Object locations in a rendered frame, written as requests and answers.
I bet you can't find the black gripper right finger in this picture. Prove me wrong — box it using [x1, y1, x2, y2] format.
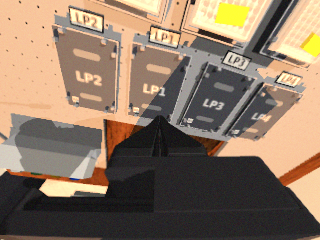
[160, 115, 208, 157]

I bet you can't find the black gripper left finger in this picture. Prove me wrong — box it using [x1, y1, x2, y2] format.
[110, 115, 160, 158]

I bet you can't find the beige flat base plate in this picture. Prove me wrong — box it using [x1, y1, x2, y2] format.
[0, 0, 320, 178]

